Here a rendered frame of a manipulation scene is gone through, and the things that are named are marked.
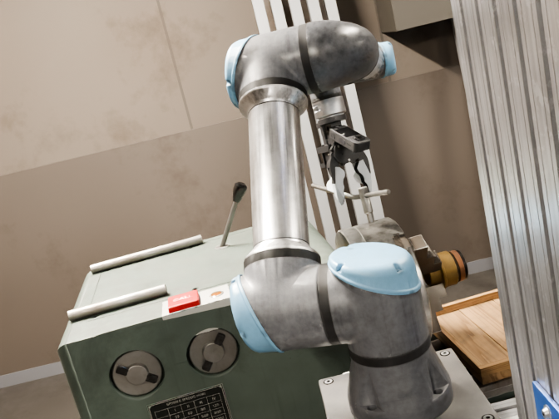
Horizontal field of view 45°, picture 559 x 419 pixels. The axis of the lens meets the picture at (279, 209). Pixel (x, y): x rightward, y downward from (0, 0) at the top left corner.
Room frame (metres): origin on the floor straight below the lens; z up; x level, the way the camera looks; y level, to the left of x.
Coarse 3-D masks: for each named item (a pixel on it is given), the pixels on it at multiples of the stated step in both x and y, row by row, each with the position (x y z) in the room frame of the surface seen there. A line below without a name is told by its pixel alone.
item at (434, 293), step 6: (432, 288) 1.47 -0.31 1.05; (438, 288) 1.46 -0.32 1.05; (444, 288) 1.46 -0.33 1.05; (432, 294) 1.46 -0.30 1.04; (438, 294) 1.46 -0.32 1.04; (444, 294) 1.46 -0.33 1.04; (432, 300) 1.45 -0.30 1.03; (438, 300) 1.45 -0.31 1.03; (432, 306) 1.45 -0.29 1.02; (438, 306) 1.45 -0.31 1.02; (432, 312) 1.44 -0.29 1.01; (432, 318) 1.43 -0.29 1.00; (438, 324) 1.43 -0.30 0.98; (438, 330) 1.42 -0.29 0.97
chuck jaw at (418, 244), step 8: (400, 240) 1.41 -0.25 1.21; (408, 240) 1.43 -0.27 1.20; (416, 240) 1.42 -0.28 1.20; (416, 248) 1.41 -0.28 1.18; (424, 248) 1.41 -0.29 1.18; (416, 256) 1.42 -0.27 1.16; (424, 256) 1.42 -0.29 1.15; (432, 256) 1.43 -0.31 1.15; (424, 264) 1.44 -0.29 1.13; (432, 264) 1.45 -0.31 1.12; (440, 264) 1.46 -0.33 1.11; (424, 272) 1.46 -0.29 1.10; (432, 272) 1.47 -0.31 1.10
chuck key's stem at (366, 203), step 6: (366, 186) 1.53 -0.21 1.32; (360, 192) 1.53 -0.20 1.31; (366, 192) 1.52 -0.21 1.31; (360, 198) 1.53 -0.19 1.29; (366, 198) 1.52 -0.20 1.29; (366, 204) 1.52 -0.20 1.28; (366, 210) 1.51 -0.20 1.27; (372, 210) 1.52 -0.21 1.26; (372, 216) 1.52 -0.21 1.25; (372, 222) 1.51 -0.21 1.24
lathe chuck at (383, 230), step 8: (360, 224) 1.52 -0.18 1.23; (368, 224) 1.49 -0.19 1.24; (376, 224) 1.48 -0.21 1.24; (384, 224) 1.47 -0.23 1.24; (392, 224) 1.46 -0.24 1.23; (360, 232) 1.46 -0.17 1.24; (368, 232) 1.45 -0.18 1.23; (376, 232) 1.44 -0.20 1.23; (384, 232) 1.44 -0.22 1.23; (392, 232) 1.43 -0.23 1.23; (400, 232) 1.43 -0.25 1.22; (368, 240) 1.42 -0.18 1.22; (376, 240) 1.42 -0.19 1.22; (384, 240) 1.41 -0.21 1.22; (392, 240) 1.41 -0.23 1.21; (408, 248) 1.39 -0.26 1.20; (416, 264) 1.36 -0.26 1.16; (424, 288) 1.34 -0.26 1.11; (424, 296) 1.34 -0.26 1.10; (424, 304) 1.34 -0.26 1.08; (432, 328) 1.35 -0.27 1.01
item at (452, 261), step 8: (440, 256) 1.49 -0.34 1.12; (448, 256) 1.48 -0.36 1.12; (456, 256) 1.49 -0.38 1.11; (448, 264) 1.47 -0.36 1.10; (456, 264) 1.47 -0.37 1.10; (464, 264) 1.47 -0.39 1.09; (440, 272) 1.47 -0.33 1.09; (448, 272) 1.46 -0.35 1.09; (456, 272) 1.46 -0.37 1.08; (464, 272) 1.47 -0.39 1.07; (424, 280) 1.52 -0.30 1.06; (432, 280) 1.47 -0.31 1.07; (440, 280) 1.47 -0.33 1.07; (448, 280) 1.46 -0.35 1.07; (456, 280) 1.47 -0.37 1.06
